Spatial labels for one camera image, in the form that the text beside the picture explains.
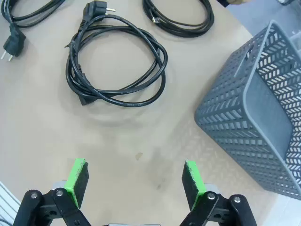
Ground grey plastic lattice basket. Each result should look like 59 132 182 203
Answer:
194 19 301 201

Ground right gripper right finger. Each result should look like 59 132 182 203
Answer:
178 160 258 226

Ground thin black data cable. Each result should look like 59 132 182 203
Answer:
142 0 215 37

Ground thick black power cable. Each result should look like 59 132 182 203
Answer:
0 0 68 62
63 1 169 108

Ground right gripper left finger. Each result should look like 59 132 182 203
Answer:
14 158 92 226

